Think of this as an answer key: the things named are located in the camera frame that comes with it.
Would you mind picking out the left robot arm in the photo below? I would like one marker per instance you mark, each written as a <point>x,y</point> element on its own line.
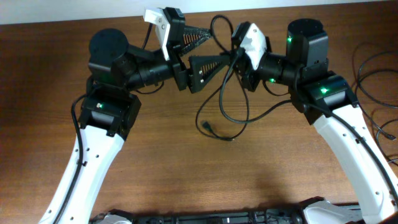
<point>110,106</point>

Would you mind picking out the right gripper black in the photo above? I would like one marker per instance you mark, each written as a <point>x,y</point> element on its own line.
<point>247,70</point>

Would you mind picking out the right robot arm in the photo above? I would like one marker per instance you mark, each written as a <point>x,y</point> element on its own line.
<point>331,107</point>

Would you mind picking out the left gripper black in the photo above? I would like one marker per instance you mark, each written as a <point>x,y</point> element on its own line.
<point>180,73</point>

